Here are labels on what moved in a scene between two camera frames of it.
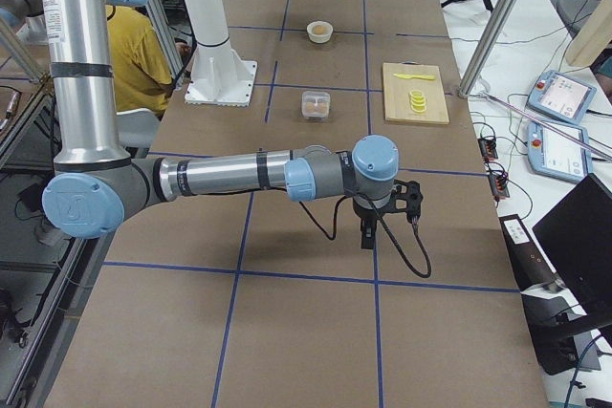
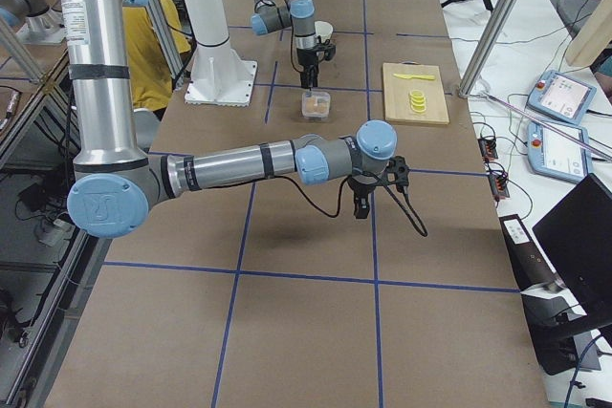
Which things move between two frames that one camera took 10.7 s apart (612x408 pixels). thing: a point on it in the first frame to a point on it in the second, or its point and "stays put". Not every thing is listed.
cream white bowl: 319,32 stays put
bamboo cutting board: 397,92 stays put
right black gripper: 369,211 to 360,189
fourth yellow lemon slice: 416,94 stays put
